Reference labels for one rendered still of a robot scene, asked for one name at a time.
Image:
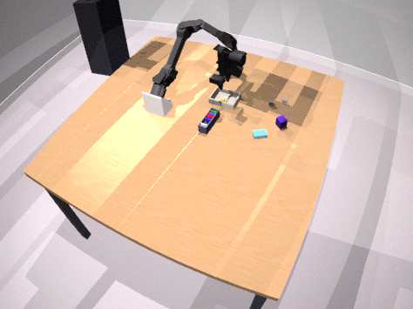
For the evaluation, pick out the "purple cube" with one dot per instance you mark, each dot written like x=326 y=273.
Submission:
x=281 y=121

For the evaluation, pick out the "light blue rectangular block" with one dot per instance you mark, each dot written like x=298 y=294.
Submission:
x=260 y=133

